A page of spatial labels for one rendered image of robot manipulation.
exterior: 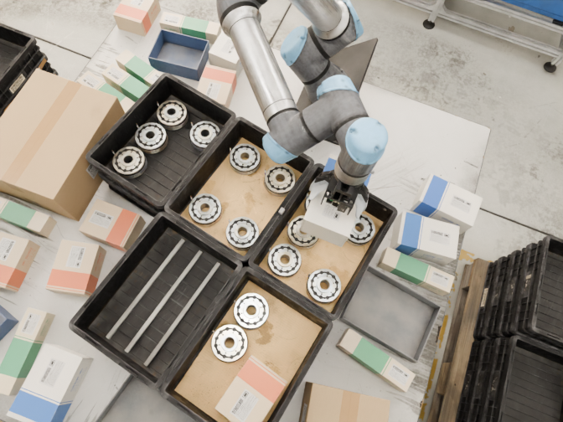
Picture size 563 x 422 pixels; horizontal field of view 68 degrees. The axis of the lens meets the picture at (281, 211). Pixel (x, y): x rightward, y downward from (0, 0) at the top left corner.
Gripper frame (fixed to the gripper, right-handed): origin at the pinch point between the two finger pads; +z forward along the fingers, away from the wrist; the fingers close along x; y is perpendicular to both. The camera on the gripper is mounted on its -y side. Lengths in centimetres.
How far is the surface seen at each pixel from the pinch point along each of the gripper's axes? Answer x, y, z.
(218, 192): -35.9, 1.0, 27.8
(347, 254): 10.3, 4.1, 27.8
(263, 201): -21.0, -1.9, 27.8
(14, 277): -83, 50, 35
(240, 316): -12.8, 35.1, 24.6
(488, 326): 85, -8, 84
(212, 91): -57, -37, 34
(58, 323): -66, 57, 40
